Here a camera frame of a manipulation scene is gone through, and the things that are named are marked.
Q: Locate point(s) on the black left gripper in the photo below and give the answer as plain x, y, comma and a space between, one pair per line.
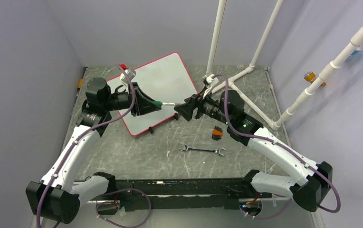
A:
143, 104

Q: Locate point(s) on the black orange hex key set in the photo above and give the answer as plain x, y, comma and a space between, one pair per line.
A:
217, 133

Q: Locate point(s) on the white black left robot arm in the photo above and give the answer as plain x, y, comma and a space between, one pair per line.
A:
54, 196

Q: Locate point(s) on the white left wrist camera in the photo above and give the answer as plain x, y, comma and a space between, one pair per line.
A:
130, 75

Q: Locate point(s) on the silver open-end wrench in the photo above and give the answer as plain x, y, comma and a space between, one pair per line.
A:
217, 151

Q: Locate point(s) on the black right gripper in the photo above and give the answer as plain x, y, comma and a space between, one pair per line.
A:
186, 109

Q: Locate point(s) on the pink framed whiteboard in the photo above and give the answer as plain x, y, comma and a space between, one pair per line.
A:
166, 80

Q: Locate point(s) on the orange wall fitting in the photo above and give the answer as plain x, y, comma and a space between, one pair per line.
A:
310, 77

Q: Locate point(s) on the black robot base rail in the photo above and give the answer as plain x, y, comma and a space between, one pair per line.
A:
225, 193

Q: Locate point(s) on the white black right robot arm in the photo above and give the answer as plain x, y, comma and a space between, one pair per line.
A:
307, 183

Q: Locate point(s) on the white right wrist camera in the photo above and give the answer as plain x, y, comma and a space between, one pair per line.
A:
210, 80

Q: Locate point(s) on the blue wall fitting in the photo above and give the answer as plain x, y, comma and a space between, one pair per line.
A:
357, 50

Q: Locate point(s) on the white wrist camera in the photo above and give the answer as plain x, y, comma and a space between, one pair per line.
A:
130, 75
210, 80

